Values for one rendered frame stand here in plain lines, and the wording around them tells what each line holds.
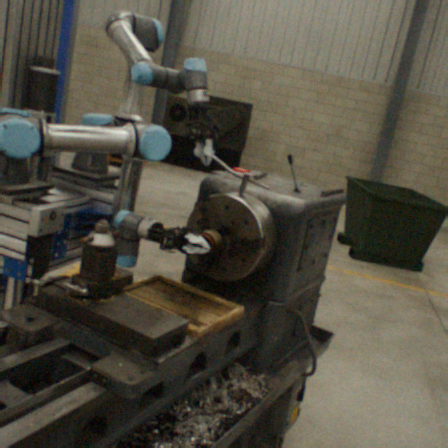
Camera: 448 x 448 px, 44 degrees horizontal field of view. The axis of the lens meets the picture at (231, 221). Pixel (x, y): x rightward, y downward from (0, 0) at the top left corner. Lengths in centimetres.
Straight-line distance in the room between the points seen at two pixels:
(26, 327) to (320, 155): 1074
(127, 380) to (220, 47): 1123
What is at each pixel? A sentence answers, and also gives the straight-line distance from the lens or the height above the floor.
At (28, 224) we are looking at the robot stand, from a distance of 184.
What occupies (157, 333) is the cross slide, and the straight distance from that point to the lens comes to 141.
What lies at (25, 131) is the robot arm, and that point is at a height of 135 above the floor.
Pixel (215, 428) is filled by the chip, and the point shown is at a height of 58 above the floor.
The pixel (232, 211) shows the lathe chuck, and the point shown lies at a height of 118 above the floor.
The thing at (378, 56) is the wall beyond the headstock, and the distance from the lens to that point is 1205.
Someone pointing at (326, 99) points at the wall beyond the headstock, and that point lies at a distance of 1194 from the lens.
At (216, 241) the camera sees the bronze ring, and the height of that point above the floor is 110.
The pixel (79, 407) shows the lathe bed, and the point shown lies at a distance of 130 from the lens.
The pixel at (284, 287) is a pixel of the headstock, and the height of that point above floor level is 93.
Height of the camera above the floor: 157
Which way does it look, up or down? 13 degrees down
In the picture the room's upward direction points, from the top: 12 degrees clockwise
